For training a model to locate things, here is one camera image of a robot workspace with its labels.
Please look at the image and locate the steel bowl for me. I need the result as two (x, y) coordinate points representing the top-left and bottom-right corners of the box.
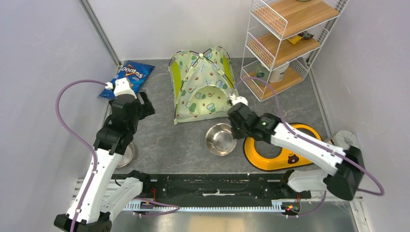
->
(205, 123), (237, 156)
(117, 143), (135, 168)

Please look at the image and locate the green avocado pet tent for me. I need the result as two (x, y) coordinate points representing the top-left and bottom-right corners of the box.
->
(173, 60), (238, 124)

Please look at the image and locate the green avocado print mat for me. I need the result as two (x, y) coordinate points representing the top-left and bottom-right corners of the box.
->
(174, 86), (232, 124)

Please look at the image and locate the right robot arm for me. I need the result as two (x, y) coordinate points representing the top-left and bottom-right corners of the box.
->
(228, 100), (364, 201)

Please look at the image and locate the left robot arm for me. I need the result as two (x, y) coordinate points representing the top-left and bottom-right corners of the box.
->
(54, 91), (155, 232)

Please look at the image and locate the orange pet bowl stand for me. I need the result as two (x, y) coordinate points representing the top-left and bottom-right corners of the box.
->
(243, 137), (313, 172)

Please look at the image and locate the blue Doritos chip bag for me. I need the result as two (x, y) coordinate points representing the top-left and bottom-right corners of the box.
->
(99, 60), (155, 100)

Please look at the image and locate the green glass jar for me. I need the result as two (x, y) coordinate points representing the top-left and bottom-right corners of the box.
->
(250, 61), (270, 88)

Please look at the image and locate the white paper roll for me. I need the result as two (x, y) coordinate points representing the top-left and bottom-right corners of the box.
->
(268, 63), (289, 83)

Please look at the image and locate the yellow snack packet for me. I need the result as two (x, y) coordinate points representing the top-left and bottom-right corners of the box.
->
(287, 34), (303, 44)

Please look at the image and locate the grey wrapped roll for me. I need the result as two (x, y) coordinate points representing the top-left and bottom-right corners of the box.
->
(325, 130), (361, 150)

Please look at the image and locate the dark snack packet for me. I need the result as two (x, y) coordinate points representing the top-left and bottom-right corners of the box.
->
(298, 31), (314, 40)

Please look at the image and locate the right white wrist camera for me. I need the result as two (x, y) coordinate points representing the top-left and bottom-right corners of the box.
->
(227, 94), (249, 106)

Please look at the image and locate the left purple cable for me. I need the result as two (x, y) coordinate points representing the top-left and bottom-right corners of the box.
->
(55, 79), (110, 232)

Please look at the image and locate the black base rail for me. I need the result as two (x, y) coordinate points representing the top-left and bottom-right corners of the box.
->
(112, 173), (313, 212)

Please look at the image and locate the white wire wooden shelf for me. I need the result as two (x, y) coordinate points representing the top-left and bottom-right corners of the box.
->
(240, 0), (348, 102)

